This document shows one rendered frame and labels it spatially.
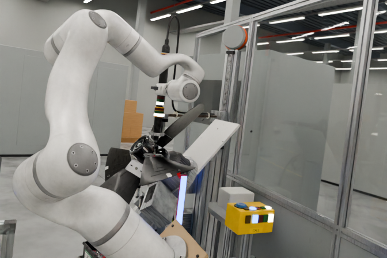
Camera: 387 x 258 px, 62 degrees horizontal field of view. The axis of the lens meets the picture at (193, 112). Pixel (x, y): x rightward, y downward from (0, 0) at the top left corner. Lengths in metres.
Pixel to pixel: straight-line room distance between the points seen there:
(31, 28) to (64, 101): 12.94
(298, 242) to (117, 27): 1.30
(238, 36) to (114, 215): 1.54
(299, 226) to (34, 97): 5.89
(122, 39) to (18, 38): 12.59
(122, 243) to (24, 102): 6.18
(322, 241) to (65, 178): 1.24
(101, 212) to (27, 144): 6.25
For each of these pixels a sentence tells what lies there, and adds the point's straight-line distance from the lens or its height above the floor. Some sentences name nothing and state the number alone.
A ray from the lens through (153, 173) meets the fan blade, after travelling 1.30.
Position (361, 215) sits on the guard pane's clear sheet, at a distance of 1.52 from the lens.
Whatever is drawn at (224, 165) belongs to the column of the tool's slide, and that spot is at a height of 1.07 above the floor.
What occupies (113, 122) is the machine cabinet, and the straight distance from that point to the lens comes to 7.37.
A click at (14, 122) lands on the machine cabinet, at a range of 6.90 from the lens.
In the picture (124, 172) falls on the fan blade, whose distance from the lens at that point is 1.54.
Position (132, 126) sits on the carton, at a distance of 9.75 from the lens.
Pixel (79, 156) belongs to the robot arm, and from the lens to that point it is 0.69.
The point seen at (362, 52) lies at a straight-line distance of 1.53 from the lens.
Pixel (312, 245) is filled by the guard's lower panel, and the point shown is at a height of 0.86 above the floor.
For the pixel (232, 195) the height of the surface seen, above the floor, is 0.96.
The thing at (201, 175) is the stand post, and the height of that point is 1.07.
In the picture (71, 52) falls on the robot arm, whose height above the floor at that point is 1.54.
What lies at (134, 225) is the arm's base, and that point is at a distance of 0.81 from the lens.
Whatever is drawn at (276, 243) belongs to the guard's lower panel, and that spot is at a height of 0.75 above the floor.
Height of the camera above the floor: 1.46
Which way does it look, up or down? 2 degrees down
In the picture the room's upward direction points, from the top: 7 degrees clockwise
